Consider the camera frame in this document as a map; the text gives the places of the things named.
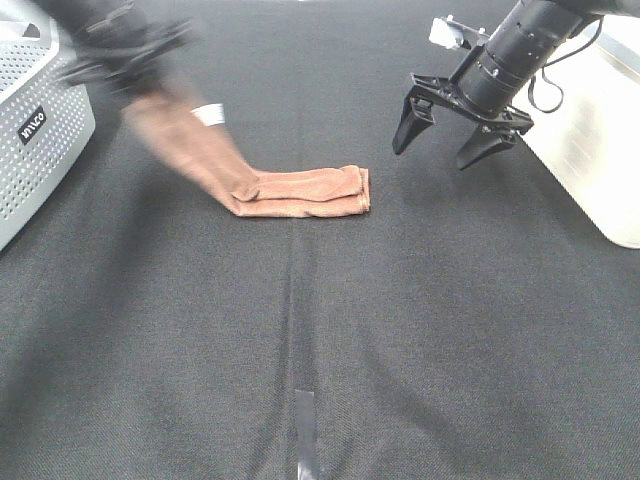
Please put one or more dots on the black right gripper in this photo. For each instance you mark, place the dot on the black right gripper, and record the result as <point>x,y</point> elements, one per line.
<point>496,131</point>

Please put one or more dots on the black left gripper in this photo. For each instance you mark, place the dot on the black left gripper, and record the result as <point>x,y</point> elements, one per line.
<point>124,55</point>

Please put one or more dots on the brown microfibre towel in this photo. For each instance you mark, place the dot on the brown microfibre towel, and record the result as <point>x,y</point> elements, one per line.
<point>208,157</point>

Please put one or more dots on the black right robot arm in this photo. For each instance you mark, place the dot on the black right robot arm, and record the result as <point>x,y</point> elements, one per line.
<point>496,67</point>

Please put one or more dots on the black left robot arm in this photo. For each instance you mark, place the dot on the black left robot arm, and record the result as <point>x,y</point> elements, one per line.
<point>83,10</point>

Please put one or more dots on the grey perforated plastic basket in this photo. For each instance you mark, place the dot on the grey perforated plastic basket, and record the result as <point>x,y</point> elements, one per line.
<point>45,126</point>

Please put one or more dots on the pale green plastic bin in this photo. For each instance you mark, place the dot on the pale green plastic bin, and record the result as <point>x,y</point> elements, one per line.
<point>586,125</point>

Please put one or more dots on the black table cloth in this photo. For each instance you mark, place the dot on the black table cloth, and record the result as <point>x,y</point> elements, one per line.
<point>473,325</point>

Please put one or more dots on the grey tape strip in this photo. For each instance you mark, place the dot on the grey tape strip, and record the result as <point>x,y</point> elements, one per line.
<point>306,436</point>

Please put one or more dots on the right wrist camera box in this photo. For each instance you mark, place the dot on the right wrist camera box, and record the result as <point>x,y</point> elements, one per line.
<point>452,35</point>

